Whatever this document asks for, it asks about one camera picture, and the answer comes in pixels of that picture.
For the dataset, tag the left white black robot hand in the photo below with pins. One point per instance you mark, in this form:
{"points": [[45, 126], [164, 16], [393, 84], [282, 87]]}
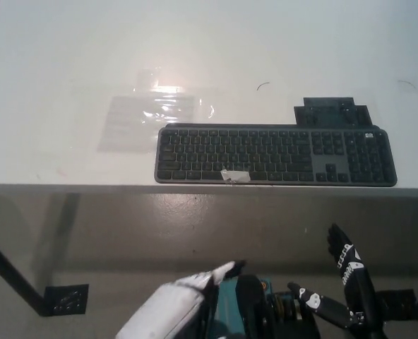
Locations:
{"points": [[170, 303]]}

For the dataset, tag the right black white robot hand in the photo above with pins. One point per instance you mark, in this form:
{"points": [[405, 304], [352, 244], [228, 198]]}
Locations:
{"points": [[361, 296]]}

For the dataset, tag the white tape strip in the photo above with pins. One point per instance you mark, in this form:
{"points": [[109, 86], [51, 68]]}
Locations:
{"points": [[237, 176]]}

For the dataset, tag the black teal robot body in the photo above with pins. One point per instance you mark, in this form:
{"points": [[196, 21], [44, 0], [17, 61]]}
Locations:
{"points": [[251, 310]]}

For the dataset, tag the black floor tape patch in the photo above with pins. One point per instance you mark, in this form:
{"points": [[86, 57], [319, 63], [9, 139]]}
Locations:
{"points": [[66, 300], [398, 300]]}

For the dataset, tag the black table leg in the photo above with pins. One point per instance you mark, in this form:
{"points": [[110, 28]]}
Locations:
{"points": [[15, 272]]}

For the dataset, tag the clear plastic sheet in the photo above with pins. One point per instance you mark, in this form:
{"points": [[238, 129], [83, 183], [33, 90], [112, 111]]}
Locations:
{"points": [[131, 123]]}

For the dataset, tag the thin black curved strand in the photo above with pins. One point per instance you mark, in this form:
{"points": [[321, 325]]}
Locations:
{"points": [[406, 82], [262, 84]]}

